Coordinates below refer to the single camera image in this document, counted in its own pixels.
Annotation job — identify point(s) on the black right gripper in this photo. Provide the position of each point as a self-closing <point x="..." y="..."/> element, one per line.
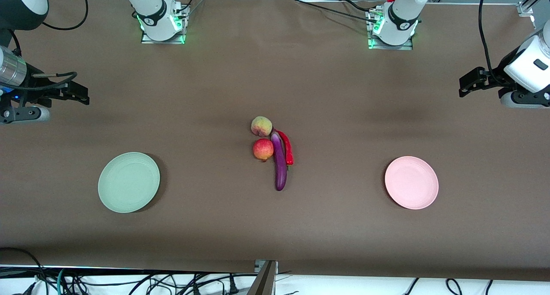
<point x="38" y="93"/>

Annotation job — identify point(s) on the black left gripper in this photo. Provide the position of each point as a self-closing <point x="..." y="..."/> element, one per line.
<point x="488" y="80"/>

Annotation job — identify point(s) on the yellow pink peach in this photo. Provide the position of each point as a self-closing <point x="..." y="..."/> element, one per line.
<point x="261" y="126"/>

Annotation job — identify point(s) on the red apple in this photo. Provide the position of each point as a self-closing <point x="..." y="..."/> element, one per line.
<point x="262" y="150"/>

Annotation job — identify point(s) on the red chili pepper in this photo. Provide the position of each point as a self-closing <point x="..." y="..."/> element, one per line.
<point x="288" y="148"/>

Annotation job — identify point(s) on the purple eggplant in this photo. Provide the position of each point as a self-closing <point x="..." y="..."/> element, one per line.
<point x="280" y="170"/>

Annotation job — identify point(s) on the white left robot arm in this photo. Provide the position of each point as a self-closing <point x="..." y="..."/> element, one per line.
<point x="404" y="11"/>

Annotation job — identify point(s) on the pale green plate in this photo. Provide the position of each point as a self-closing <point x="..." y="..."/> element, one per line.
<point x="129" y="183"/>

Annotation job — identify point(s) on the pink plate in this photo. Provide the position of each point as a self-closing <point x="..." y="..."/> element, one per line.
<point x="411" y="183"/>

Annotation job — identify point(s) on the brown table cloth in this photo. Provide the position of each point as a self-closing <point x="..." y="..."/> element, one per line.
<point x="275" y="226"/>

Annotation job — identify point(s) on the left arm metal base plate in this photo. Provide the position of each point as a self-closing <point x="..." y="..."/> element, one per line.
<point x="406" y="47"/>

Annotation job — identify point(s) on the aluminium frame profile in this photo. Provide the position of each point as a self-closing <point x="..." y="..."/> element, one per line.
<point x="526" y="8"/>

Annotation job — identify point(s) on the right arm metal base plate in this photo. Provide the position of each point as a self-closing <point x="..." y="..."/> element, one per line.
<point x="150" y="39"/>

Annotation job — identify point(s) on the aluminium camera mount post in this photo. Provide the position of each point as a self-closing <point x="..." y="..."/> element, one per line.
<point x="264" y="282"/>

